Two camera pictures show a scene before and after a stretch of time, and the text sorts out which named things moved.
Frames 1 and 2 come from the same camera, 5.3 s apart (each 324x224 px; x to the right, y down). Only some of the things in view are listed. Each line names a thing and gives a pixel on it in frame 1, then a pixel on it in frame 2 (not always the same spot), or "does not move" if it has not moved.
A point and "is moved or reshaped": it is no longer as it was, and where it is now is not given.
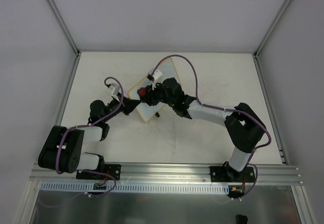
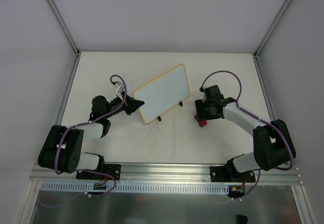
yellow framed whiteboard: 146,111 is moved or reshaped
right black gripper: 154,96 -> 199,109
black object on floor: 241,219 does not move
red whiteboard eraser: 141,91 -> 201,123
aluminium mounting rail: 274,175 does not move
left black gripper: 124,102 does not move
